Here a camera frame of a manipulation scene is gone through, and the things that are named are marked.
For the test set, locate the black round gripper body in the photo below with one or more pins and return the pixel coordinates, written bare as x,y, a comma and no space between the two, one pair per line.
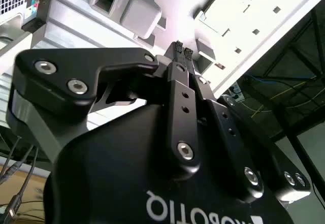
122,173

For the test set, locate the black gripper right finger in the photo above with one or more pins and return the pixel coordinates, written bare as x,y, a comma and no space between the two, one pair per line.
228,142

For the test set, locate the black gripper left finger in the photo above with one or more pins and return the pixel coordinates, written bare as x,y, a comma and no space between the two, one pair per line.
56,81

